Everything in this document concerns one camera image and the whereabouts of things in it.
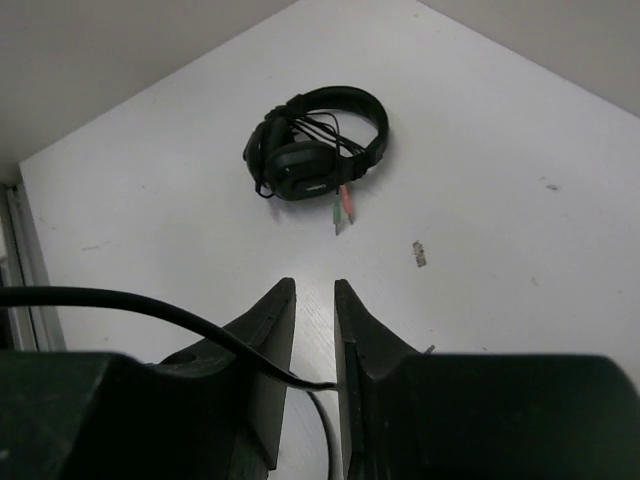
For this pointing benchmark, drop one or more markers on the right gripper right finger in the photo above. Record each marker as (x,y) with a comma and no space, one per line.
(406,414)

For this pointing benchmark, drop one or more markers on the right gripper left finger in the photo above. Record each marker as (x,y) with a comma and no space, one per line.
(205,412)

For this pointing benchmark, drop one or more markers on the small debris scrap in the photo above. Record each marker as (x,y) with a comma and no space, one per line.
(419,254)

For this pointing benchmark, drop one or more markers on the black headset with jacks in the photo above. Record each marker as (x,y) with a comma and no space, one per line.
(297,152)

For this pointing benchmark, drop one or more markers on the aluminium rail right side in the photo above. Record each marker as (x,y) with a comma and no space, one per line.
(22,264)

